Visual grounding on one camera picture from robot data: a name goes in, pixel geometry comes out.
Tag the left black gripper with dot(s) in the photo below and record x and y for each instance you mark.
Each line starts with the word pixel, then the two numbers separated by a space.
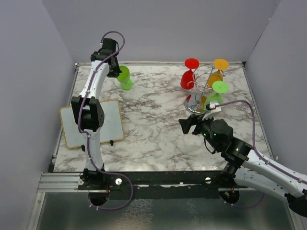
pixel 114 73

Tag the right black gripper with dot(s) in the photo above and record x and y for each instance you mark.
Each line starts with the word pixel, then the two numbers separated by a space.
pixel 193 119

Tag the green wine glass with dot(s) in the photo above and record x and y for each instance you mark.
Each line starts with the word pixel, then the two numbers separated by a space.
pixel 219 88
pixel 124 78

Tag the red plastic wine glass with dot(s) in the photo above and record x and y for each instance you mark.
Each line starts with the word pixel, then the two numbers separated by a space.
pixel 187 81

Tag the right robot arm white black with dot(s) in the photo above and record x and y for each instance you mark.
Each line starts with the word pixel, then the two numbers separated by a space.
pixel 247 167

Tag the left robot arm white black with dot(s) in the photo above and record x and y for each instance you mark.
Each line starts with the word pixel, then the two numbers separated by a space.
pixel 89 114

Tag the orange plastic wine glass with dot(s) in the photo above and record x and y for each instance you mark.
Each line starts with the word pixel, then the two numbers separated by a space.
pixel 216 74

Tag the small framed whiteboard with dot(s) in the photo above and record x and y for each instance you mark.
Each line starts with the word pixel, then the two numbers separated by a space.
pixel 112 129

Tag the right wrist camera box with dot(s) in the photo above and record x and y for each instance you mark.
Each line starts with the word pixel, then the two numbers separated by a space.
pixel 212 109

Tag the chrome wire glass rack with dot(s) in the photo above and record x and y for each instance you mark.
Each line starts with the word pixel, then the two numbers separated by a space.
pixel 192 101

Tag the black front mounting rail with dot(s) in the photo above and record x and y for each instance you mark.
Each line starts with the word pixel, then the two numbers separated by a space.
pixel 156 185

